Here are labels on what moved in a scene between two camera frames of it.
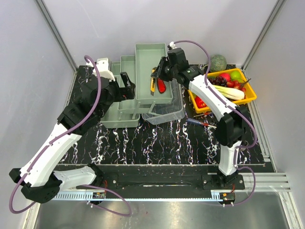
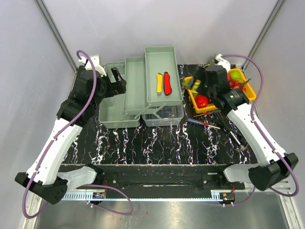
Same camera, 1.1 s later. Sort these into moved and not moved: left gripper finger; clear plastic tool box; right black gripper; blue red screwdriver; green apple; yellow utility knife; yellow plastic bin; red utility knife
Moved: red utility knife; right black gripper; yellow utility knife; left gripper finger
Not moved: blue red screwdriver; green apple; clear plastic tool box; yellow plastic bin
